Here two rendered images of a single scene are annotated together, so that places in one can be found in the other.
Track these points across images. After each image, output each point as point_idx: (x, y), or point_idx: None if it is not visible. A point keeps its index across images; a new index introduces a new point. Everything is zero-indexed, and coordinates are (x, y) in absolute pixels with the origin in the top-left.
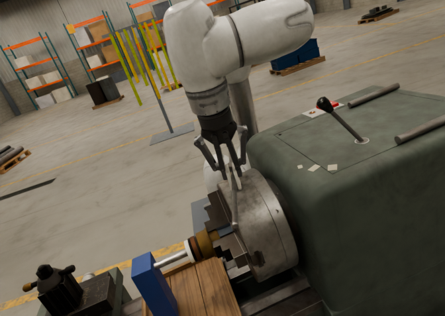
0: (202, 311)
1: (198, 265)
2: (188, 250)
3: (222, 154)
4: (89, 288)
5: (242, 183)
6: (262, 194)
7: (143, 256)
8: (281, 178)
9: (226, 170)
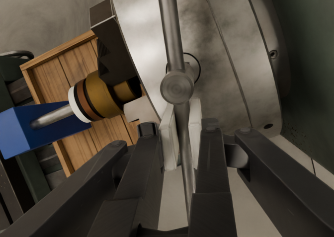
0: (117, 118)
1: (95, 43)
2: (82, 117)
3: (154, 177)
4: None
5: (194, 54)
6: (248, 97)
7: (4, 117)
8: (314, 48)
9: (170, 168)
